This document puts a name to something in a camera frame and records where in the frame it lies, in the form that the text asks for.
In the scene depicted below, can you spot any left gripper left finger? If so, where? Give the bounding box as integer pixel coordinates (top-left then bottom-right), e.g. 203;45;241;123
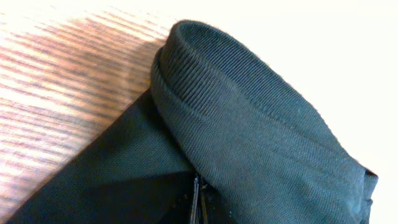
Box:
188;174;199;224

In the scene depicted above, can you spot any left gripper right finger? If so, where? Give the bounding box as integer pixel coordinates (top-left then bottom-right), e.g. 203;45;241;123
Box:
200;184;209;224

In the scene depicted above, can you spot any black polo shirt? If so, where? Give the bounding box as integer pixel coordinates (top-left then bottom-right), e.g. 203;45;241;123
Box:
9;20;378;224

